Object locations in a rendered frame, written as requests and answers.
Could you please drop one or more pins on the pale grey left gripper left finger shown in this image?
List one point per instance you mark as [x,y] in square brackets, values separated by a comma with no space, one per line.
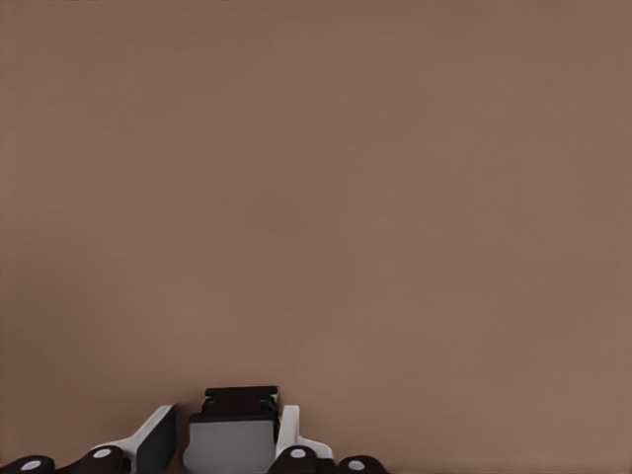
[148,439]

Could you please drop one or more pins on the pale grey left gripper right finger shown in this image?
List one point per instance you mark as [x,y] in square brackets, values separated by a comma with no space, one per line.
[296,447]

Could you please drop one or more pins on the black and grey switch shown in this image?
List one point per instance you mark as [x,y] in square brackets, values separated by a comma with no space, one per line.
[232,439]

